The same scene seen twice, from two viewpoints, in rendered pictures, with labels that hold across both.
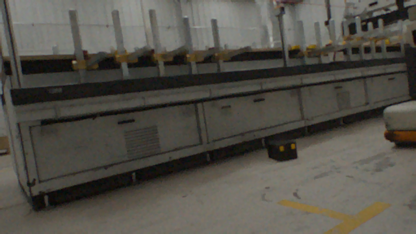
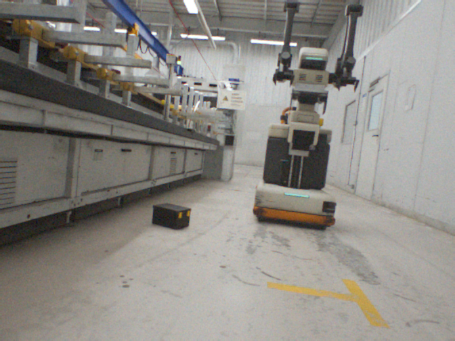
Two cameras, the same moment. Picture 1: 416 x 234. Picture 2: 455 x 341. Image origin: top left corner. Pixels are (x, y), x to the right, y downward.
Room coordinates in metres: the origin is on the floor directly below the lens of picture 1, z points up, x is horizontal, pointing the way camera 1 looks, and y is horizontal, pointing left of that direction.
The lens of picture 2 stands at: (0.76, 0.81, 0.51)
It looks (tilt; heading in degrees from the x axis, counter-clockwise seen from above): 3 degrees down; 311
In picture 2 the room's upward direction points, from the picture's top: 7 degrees clockwise
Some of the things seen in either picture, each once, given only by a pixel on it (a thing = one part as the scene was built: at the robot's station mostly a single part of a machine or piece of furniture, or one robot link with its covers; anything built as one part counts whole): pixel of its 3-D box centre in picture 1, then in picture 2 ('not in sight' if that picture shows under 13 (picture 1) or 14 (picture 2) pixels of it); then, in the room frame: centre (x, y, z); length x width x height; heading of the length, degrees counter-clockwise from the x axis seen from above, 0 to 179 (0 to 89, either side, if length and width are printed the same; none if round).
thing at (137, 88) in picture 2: (230, 54); (144, 90); (2.33, -0.22, 0.81); 0.43 x 0.03 x 0.04; 35
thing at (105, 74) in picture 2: (194, 58); (107, 76); (2.25, 0.05, 0.81); 0.14 x 0.06 x 0.05; 125
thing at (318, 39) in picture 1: (319, 45); (183, 109); (3.09, -1.17, 0.87); 0.04 x 0.04 x 0.48; 35
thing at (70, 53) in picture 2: (162, 57); (78, 57); (2.11, 0.25, 0.83); 0.14 x 0.06 x 0.05; 125
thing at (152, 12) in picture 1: (156, 45); (77, 34); (2.10, 0.27, 0.91); 0.04 x 0.04 x 0.48; 35
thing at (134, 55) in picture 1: (133, 56); (61, 37); (1.91, 0.40, 0.83); 0.43 x 0.03 x 0.04; 35
